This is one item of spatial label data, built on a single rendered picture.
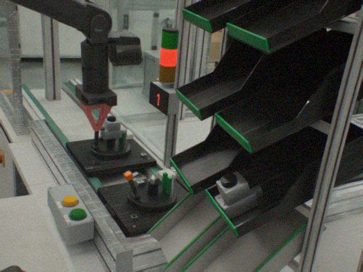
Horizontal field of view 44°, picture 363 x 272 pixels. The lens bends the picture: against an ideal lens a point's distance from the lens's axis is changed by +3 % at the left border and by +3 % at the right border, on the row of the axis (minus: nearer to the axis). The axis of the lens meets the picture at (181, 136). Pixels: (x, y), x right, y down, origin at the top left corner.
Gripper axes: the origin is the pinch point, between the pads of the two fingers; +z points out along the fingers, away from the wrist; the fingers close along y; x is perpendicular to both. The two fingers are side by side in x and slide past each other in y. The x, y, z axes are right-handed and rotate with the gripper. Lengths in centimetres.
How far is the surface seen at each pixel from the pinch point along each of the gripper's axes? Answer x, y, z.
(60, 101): -19, 109, 33
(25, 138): 2, 82, 37
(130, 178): -10.4, 4.2, 18.3
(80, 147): -9, 45, 27
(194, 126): -74, 75, 40
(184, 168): -13.3, -18.6, 4.5
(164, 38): -28.9, 23.4, -14.4
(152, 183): -17.2, 4.5, 21.6
